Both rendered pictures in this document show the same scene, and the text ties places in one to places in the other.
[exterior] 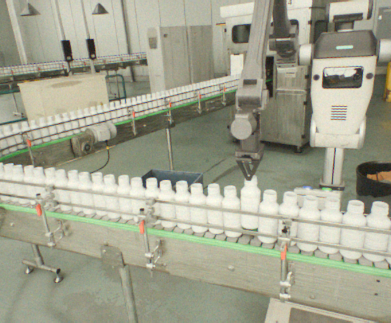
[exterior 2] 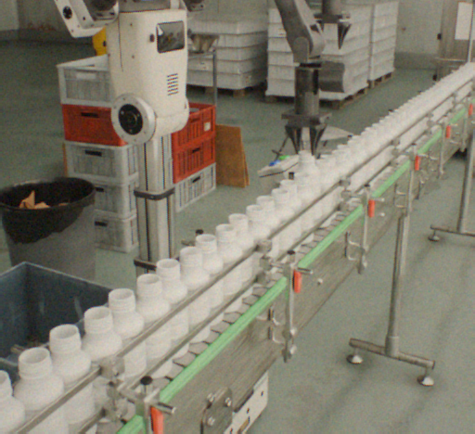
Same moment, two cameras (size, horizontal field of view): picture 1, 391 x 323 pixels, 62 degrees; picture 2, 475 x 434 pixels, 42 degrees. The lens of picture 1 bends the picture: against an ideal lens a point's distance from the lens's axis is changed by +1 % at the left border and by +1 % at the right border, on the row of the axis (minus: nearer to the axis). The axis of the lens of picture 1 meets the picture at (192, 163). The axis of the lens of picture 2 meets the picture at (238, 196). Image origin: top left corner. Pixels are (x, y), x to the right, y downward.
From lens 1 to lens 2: 1.57 m
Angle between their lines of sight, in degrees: 78
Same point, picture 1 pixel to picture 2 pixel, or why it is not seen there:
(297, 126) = not seen: outside the picture
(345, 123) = (178, 96)
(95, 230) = (198, 387)
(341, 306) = not seen: hidden behind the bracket
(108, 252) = (215, 415)
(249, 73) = (307, 16)
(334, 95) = (167, 61)
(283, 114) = not seen: outside the picture
